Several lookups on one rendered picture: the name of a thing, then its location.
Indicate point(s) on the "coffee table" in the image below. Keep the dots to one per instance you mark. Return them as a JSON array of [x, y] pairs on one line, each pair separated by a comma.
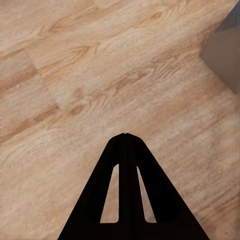
[[222, 50]]

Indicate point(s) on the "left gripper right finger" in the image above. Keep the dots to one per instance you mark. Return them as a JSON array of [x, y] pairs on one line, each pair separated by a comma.
[[174, 220]]

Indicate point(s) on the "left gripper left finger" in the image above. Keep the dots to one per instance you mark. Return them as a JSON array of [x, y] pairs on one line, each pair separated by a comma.
[[84, 221]]

